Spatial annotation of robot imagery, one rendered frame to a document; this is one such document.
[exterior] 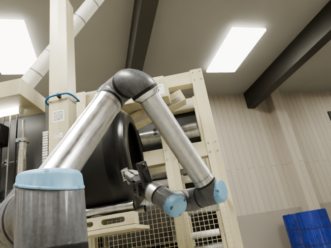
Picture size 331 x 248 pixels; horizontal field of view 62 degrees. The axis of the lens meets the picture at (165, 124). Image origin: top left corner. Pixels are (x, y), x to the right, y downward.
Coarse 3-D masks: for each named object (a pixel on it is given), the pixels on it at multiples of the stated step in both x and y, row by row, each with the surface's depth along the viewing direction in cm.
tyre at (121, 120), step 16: (112, 128) 142; (128, 128) 187; (112, 144) 138; (128, 144) 146; (96, 160) 136; (112, 160) 136; (128, 160) 141; (96, 176) 136; (112, 176) 136; (96, 192) 138; (112, 192) 139; (128, 192) 141
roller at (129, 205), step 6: (108, 204) 142; (114, 204) 141; (120, 204) 140; (126, 204) 139; (132, 204) 139; (90, 210) 141; (96, 210) 140; (102, 210) 140; (108, 210) 140; (114, 210) 140; (120, 210) 140; (126, 210) 140; (90, 216) 141
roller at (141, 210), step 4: (136, 208) 166; (140, 208) 165; (144, 208) 165; (120, 212) 166; (124, 212) 166; (140, 212) 165; (144, 212) 166; (92, 216) 167; (96, 216) 167; (100, 216) 167
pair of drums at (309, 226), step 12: (288, 216) 511; (300, 216) 460; (312, 216) 449; (324, 216) 449; (288, 228) 511; (300, 228) 461; (312, 228) 444; (324, 228) 440; (300, 240) 489; (312, 240) 441; (324, 240) 434
